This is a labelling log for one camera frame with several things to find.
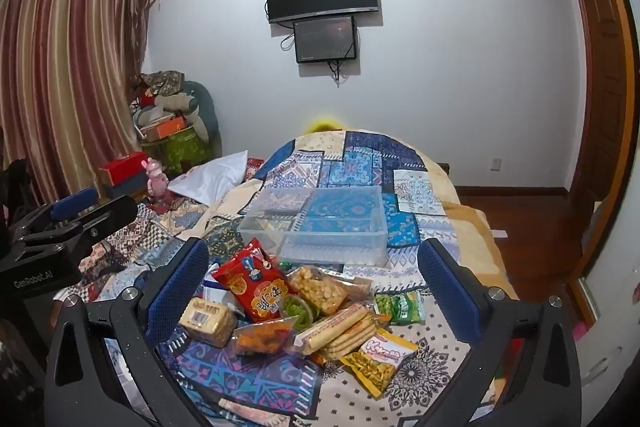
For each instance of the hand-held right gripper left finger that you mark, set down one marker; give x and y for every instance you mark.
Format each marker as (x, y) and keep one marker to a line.
(184, 279)

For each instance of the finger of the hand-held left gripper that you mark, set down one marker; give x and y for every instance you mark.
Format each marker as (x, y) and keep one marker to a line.
(112, 214)
(75, 203)

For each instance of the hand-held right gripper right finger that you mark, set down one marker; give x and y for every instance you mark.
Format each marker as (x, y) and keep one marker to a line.
(450, 289)

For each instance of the green pea snack packet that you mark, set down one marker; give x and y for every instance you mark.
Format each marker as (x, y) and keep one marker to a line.
(402, 307)

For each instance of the orange shredded snack packet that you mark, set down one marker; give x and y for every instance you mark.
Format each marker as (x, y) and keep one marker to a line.
(262, 337)

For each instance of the clear plastic storage bin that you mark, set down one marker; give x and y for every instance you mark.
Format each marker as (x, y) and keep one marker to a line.
(330, 227)

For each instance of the grey box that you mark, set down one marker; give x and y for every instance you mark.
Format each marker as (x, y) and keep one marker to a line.
(127, 189)

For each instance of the blue white snack packet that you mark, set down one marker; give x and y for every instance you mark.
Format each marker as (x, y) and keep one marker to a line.
(217, 294)

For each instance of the red box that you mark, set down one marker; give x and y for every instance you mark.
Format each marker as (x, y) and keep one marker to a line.
(120, 169)

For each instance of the cream cracker pack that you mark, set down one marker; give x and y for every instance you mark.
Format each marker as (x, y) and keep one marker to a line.
(207, 322)

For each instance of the pink plush toy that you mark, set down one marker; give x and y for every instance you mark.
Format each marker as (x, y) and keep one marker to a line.
(155, 179)

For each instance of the red snack bag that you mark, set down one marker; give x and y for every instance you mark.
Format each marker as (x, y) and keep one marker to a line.
(255, 282)

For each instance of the white paper sheet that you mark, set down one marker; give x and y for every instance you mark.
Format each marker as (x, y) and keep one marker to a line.
(499, 233)

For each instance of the clear packet of brown biscuits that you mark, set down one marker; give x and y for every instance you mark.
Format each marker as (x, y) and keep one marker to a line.
(357, 287)

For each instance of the green box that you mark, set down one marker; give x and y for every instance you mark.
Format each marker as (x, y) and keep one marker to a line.
(182, 149)

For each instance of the long biscuit packet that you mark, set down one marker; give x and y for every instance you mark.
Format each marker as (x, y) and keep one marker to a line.
(335, 324)
(365, 339)

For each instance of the orange shoe box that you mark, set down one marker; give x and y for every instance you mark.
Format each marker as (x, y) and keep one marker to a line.
(162, 127)

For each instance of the yellow white snack packet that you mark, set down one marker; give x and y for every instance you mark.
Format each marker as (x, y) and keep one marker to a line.
(377, 364)

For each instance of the white pillow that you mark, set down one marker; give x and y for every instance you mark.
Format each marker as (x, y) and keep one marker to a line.
(215, 179)

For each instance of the green jelly cup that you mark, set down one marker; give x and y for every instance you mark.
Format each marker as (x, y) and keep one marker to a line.
(295, 309)

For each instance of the striped brown curtain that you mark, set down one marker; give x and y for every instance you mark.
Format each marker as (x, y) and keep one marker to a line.
(65, 72)

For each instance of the clear bag of corn puffs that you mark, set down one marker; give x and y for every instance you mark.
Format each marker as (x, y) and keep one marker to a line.
(317, 289)

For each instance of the pile of plush toys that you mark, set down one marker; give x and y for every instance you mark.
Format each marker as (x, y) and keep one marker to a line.
(172, 94)

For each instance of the yellow object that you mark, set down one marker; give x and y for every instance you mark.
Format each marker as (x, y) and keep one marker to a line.
(322, 125)

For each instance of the small black monitor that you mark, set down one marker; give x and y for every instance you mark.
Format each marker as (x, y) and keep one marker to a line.
(325, 39)

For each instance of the white wall socket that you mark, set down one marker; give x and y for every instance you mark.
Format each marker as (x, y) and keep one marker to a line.
(495, 164)

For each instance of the wooden door frame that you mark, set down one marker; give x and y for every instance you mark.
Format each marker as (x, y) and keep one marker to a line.
(602, 72)

